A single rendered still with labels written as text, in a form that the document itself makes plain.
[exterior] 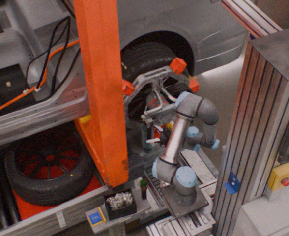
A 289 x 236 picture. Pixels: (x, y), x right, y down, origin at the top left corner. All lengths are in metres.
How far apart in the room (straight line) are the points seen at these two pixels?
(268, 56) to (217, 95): 2.76
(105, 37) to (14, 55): 1.62
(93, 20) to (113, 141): 0.90
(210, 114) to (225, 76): 2.23
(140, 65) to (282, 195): 1.28
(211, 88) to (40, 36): 1.88
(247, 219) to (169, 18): 1.46
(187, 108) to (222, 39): 1.09
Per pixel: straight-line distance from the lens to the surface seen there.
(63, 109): 2.98
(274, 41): 1.68
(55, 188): 3.05
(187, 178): 2.37
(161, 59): 2.88
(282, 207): 2.15
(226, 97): 4.33
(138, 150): 3.52
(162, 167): 2.41
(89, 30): 1.97
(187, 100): 2.35
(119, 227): 3.06
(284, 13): 5.69
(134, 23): 2.76
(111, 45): 2.08
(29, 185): 3.10
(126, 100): 2.83
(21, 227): 3.08
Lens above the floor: 3.00
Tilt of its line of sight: 47 degrees down
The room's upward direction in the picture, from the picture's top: straight up
